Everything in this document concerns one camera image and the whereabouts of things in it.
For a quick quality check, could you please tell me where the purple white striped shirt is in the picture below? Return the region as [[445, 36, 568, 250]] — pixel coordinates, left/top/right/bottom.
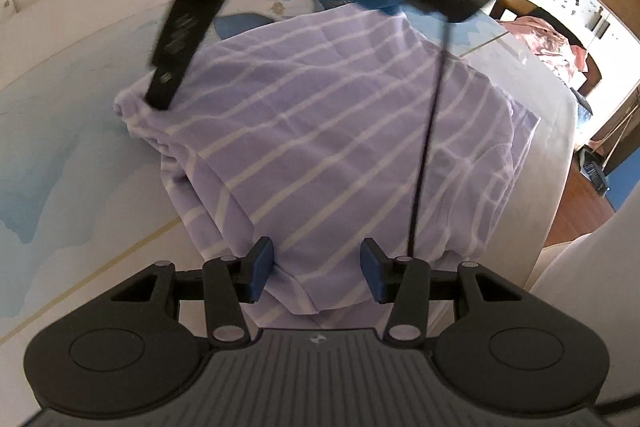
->
[[114, 5, 538, 329]]

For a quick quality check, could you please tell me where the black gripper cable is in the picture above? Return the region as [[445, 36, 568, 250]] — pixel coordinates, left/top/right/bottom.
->
[[406, 16, 455, 259]]

